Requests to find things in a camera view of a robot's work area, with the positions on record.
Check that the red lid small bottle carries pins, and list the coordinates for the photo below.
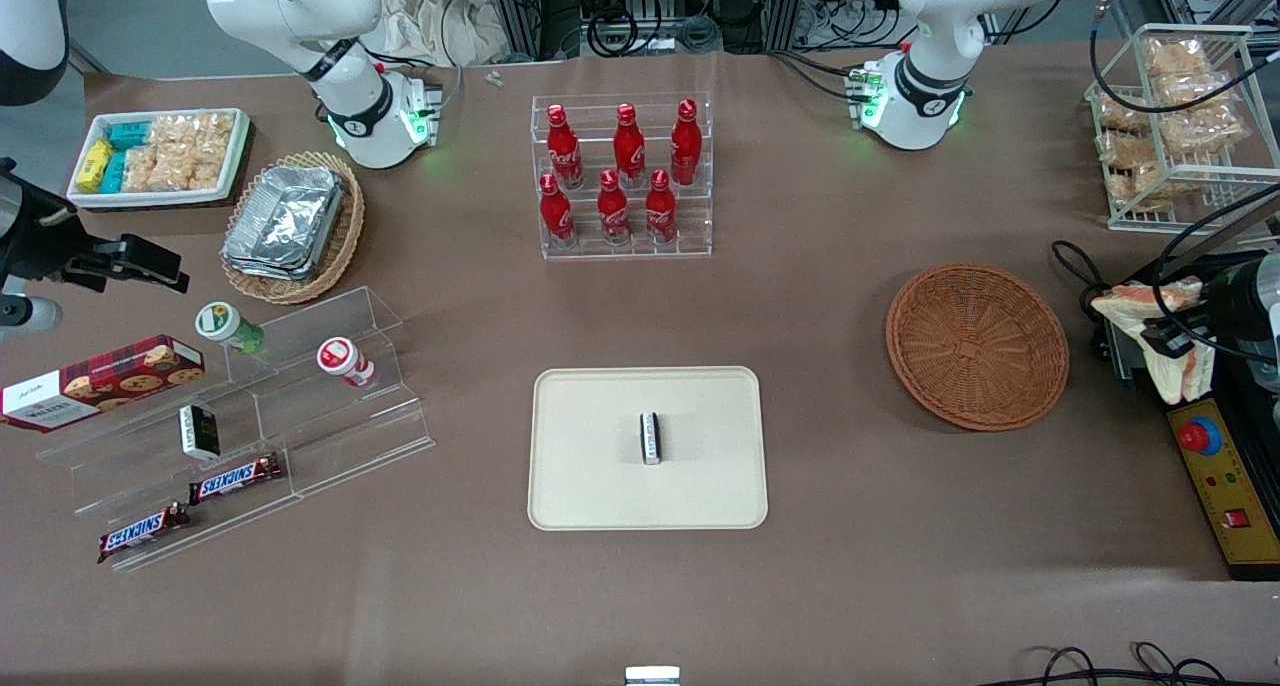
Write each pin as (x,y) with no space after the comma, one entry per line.
(342,358)

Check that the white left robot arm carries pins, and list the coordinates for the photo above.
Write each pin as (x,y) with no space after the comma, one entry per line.
(930,26)

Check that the oval light wicker basket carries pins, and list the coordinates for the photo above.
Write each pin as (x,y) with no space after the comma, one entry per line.
(345,236)

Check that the beige rectangular tray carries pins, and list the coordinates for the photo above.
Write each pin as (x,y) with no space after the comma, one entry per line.
(600,466)

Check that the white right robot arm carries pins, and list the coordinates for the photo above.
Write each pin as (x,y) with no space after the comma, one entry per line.
(300,6)

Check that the small black white box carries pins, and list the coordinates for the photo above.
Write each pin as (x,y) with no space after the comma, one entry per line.
(651,438)

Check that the aluminium foil tray stack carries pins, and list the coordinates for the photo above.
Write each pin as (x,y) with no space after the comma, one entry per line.
(285,221)

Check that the clear rice cracker packet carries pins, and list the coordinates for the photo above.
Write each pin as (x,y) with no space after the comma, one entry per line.
(141,169)
(1122,114)
(1195,91)
(1125,149)
(215,136)
(190,172)
(1135,191)
(1175,56)
(1205,129)
(173,132)

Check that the clear acrylic step shelf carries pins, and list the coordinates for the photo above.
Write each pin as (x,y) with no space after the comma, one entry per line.
(340,436)

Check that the aluminium frame rack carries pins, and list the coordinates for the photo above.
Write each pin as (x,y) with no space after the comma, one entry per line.
(520,6)

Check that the white silver device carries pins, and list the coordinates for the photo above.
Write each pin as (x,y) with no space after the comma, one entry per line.
(652,677)

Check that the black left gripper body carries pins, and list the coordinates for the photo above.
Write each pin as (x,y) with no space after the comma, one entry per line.
(1222,304)

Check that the black countertop appliance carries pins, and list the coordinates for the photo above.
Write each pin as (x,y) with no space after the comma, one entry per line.
(1125,358)

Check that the red emergency stop button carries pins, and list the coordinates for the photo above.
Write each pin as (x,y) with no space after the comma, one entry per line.
(1199,436)

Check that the brown Snickers bar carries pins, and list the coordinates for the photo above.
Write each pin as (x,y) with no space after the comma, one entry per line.
(143,532)
(235,479)

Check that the red tartan cookie box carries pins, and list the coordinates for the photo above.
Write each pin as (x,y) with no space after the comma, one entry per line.
(100,381)

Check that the black yellow control box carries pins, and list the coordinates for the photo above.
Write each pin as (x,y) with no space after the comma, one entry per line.
(1240,486)

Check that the clear acrylic bottle rack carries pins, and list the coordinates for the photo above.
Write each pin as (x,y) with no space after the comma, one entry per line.
(620,251)

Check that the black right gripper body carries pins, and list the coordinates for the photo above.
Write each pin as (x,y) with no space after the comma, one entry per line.
(42,234)

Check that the white rectangular snack tray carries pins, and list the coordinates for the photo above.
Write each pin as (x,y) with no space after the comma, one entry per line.
(240,156)

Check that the triangular sandwich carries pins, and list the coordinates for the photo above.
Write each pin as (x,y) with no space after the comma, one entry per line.
(1180,378)

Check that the crumpled beige paper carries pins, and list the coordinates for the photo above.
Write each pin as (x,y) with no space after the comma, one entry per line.
(430,26)

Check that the green lid small bottle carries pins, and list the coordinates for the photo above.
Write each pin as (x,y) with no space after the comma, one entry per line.
(225,324)

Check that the teal snack packet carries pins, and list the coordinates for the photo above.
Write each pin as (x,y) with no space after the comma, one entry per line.
(114,173)
(130,134)

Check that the round brown wicker basket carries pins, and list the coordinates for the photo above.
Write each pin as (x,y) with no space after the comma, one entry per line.
(975,351)

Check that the yellow snack packet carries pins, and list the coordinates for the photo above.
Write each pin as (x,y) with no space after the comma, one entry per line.
(95,166)

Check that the red cola bottle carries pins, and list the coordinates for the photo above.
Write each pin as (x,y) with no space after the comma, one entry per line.
(628,151)
(556,214)
(686,146)
(613,211)
(563,151)
(660,211)

